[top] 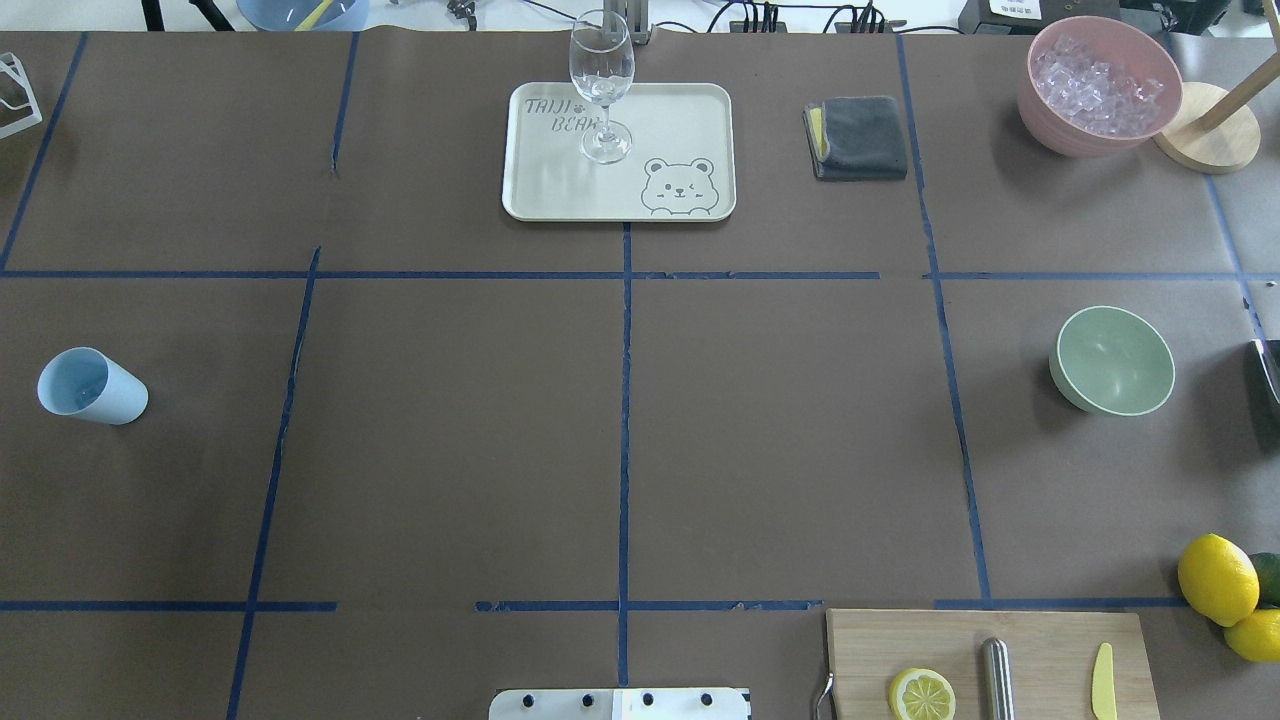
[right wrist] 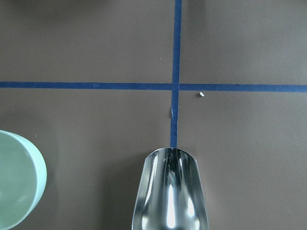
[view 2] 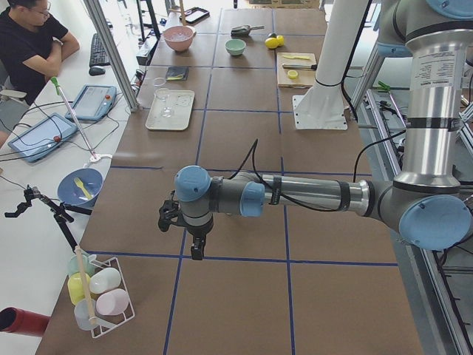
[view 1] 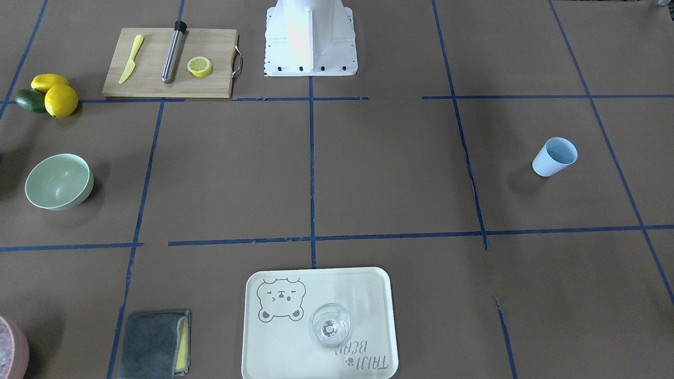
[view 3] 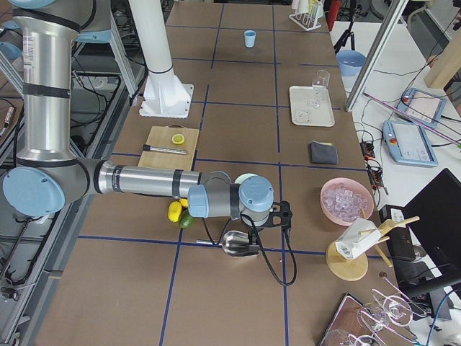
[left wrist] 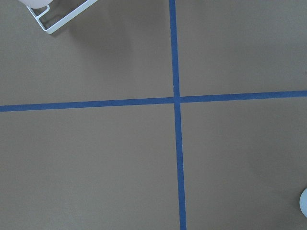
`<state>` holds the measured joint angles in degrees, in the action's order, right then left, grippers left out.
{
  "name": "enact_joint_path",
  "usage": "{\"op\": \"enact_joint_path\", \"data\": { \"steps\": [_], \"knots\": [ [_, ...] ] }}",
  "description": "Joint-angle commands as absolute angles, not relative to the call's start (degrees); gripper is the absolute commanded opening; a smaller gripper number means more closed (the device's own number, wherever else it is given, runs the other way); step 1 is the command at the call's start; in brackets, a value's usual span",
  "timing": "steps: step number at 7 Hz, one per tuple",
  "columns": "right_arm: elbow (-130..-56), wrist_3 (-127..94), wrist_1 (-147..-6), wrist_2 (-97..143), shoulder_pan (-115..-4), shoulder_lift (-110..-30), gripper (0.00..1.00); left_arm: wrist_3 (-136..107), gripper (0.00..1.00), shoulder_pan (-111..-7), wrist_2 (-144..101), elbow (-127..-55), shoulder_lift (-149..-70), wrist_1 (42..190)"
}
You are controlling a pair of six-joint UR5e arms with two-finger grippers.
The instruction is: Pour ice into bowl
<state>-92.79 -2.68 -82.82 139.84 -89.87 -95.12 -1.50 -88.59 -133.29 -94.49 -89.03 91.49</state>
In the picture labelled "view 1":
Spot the steel muddler black tip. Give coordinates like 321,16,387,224
161,20,187,84

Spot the pink bowl of ice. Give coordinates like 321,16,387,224
1,316,29,378

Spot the lemon half slice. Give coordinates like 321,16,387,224
187,57,213,77

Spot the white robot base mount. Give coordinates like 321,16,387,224
263,1,359,77

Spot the clear wine glass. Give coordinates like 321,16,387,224
310,303,352,350

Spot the cream bear tray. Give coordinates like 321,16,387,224
241,267,399,378

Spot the light green bowl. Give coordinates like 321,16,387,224
24,153,94,211

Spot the light blue plastic cup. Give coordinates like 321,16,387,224
532,137,578,177

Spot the yellow lemon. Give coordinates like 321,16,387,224
44,84,79,118
31,73,70,94

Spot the grey yellow folded cloth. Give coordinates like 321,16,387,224
117,310,192,378

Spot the yellow lemon lower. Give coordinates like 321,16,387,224
44,84,79,118

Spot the green lime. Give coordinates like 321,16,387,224
14,89,47,114

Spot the yellow lemon upper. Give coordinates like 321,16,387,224
31,73,70,94

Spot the wooden cutting board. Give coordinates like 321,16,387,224
103,28,241,98

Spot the yellow plastic knife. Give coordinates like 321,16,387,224
118,34,144,84

